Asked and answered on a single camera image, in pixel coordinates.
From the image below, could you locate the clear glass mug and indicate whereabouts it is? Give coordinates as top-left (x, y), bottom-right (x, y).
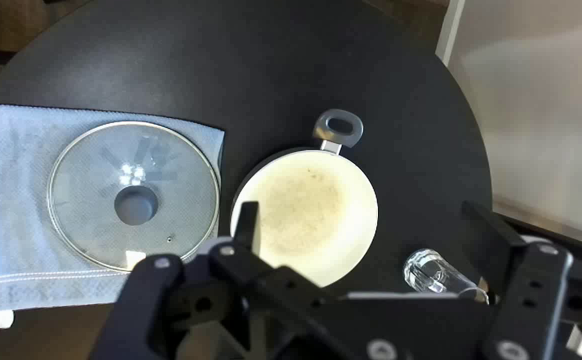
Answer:
top-left (402, 246), bottom-right (491, 305)

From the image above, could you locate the glass lid with grey knob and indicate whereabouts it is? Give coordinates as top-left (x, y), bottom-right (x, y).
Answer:
top-left (43, 117), bottom-right (223, 272)

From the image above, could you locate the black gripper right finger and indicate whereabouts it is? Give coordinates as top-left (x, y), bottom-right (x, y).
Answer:
top-left (462, 200), bottom-right (582, 360)

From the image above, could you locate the light blue dish towel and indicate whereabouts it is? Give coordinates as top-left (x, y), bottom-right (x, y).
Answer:
top-left (0, 100), bottom-right (228, 329)

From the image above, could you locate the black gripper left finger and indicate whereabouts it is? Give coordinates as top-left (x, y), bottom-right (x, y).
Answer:
top-left (91, 200), bottom-right (372, 360)

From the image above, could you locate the grey pot with white interior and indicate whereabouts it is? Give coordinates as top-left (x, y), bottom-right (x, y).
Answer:
top-left (225, 108), bottom-right (382, 290)

